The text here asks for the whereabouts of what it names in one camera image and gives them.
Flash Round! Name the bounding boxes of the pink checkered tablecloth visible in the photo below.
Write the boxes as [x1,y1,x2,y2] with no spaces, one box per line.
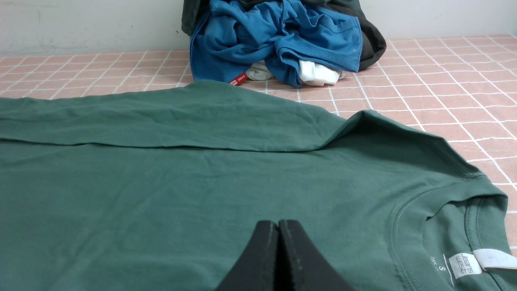
[0,35,517,254]

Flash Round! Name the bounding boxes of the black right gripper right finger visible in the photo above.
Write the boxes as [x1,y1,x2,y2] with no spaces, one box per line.
[279,219,354,291]

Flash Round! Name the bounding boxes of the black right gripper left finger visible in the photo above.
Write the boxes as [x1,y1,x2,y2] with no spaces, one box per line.
[216,221,279,291]

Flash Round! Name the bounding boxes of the blue garment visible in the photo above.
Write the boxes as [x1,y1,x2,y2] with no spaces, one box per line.
[190,0,363,88]

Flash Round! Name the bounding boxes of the dark grey garment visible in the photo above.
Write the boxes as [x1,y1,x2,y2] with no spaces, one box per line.
[181,0,387,71]

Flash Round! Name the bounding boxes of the green long-sleeve top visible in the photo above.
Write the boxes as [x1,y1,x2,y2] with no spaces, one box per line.
[0,81,516,291]

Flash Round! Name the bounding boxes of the white garment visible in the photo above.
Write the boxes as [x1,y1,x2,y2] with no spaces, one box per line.
[244,60,347,86]

